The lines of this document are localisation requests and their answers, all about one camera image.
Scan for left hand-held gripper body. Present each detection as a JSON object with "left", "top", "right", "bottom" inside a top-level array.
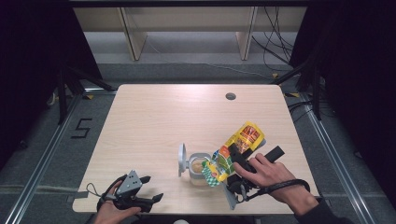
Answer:
[{"left": 104, "top": 170, "right": 157, "bottom": 215}]

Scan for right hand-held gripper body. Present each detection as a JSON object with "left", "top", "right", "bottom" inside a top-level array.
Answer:
[{"left": 222, "top": 145, "right": 286, "bottom": 212}]

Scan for yellow spouted food pouch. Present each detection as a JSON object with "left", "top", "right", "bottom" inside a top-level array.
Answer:
[{"left": 201, "top": 120, "right": 267, "bottom": 189}]

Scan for grey plastic pitcher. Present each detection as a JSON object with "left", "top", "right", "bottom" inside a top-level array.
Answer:
[{"left": 177, "top": 142, "right": 213, "bottom": 187}]

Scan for person's right hand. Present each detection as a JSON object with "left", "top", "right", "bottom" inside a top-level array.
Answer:
[{"left": 232, "top": 152, "right": 320, "bottom": 217}]

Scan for person's left hand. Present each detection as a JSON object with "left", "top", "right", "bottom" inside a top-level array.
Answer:
[{"left": 92, "top": 181, "right": 143, "bottom": 224}]

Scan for beige food granules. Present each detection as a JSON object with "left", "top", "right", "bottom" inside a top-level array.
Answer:
[{"left": 191, "top": 159, "right": 205, "bottom": 175}]

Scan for black tripod stand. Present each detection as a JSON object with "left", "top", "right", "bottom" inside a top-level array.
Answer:
[
  {"left": 270, "top": 52, "right": 323, "bottom": 121},
  {"left": 55, "top": 63, "right": 117, "bottom": 126}
]

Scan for black curtain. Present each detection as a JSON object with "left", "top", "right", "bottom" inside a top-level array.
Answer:
[
  {"left": 0, "top": 0, "right": 104, "bottom": 171},
  {"left": 289, "top": 0, "right": 396, "bottom": 206}
]

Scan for beige wooden shelf unit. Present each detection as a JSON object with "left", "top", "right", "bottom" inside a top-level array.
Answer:
[{"left": 74, "top": 6, "right": 308, "bottom": 62}]

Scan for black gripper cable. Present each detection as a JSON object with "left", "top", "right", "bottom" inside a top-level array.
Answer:
[
  {"left": 239, "top": 178, "right": 312, "bottom": 203},
  {"left": 85, "top": 174, "right": 129, "bottom": 213}
]

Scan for black floor cables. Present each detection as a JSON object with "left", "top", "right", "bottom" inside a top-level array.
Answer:
[{"left": 287, "top": 98, "right": 316, "bottom": 123}]

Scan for gray metal floor rail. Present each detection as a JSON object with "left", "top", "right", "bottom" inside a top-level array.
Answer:
[
  {"left": 299, "top": 92, "right": 375, "bottom": 224},
  {"left": 4, "top": 92, "right": 84, "bottom": 224}
]

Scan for thin white cable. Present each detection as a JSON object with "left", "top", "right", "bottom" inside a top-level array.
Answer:
[{"left": 146, "top": 38, "right": 272, "bottom": 79}]

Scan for black cable bundle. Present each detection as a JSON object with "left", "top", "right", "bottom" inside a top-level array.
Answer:
[{"left": 251, "top": 6, "right": 295, "bottom": 73}]

